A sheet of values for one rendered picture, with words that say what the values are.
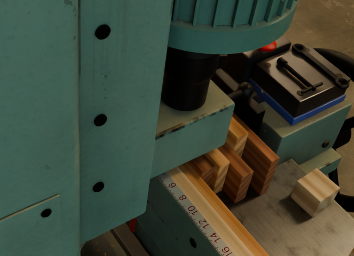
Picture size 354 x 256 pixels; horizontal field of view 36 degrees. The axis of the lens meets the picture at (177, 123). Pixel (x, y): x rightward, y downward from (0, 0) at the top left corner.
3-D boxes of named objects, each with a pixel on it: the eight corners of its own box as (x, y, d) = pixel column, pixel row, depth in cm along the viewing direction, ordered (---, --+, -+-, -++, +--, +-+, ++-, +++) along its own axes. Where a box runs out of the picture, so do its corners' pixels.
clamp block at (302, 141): (335, 149, 81) (356, 105, 75) (267, 185, 75) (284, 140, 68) (268, 89, 89) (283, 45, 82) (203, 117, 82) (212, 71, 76)
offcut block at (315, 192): (289, 197, 70) (296, 180, 67) (309, 184, 72) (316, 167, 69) (312, 218, 68) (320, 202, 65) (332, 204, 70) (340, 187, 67)
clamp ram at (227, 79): (283, 143, 76) (301, 94, 69) (242, 163, 72) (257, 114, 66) (241, 102, 80) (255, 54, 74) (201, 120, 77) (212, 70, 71)
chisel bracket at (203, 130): (223, 153, 67) (237, 102, 61) (124, 200, 60) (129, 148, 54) (188, 116, 71) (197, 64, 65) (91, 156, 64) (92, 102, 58)
